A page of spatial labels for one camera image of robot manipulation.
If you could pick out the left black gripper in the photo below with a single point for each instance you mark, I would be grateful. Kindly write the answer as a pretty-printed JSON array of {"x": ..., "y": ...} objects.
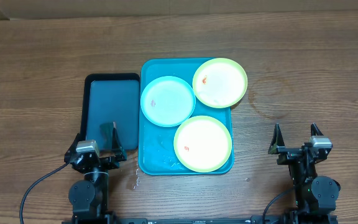
[{"x": 119, "y": 155}]

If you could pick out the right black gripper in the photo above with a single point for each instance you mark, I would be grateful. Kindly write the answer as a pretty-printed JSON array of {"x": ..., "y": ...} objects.
[{"x": 294, "y": 150}]

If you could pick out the green brown sponge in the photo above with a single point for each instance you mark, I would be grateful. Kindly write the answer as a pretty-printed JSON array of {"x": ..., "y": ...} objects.
[{"x": 108, "y": 131}]

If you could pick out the light blue plate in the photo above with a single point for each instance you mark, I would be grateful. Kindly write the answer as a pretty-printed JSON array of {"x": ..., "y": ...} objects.
[{"x": 167, "y": 101}]

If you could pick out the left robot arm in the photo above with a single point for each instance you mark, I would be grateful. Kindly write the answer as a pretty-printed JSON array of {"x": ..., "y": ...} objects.
[{"x": 89, "y": 197}]

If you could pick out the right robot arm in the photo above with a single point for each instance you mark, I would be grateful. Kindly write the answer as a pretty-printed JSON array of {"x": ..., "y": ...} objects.
[{"x": 315, "y": 196}]

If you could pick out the black water tray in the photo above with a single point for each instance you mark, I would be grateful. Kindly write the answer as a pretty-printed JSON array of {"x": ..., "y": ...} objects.
[{"x": 111, "y": 98}]

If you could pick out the teal plastic tray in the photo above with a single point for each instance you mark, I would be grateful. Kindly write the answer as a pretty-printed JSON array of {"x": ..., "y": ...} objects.
[{"x": 156, "y": 154}]

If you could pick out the far yellow-green plate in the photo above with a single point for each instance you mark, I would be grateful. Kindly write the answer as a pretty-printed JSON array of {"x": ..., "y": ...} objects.
[{"x": 220, "y": 83}]

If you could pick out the yellow-green plate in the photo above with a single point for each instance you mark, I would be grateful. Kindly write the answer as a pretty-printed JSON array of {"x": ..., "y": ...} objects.
[
  {"x": 202, "y": 144},
  {"x": 220, "y": 83}
]

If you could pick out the near yellow-green plate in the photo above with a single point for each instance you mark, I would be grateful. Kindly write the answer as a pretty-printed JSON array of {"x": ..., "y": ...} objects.
[{"x": 202, "y": 144}]

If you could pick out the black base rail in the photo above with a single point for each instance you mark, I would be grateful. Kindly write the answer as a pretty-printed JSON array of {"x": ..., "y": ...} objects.
[{"x": 255, "y": 219}]

